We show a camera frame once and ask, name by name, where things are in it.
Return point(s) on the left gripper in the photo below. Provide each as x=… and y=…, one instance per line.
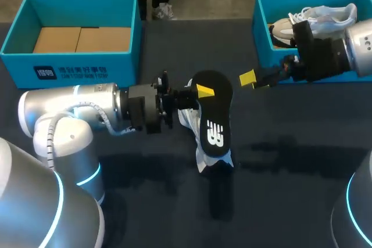
x=145, y=102

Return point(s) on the teal box with white print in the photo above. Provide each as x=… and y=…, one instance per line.
x=72, y=68

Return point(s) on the plain teal box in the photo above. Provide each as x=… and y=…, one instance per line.
x=270, y=1

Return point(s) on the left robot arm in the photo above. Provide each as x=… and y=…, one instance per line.
x=58, y=149

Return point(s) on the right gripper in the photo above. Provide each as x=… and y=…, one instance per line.
x=319, y=59

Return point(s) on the beige and white shoe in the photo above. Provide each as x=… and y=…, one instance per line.
x=283, y=28

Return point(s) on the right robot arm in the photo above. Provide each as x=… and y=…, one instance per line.
x=360, y=44

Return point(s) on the white pale blue shoe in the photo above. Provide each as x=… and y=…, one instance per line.
x=189, y=117
x=325, y=17

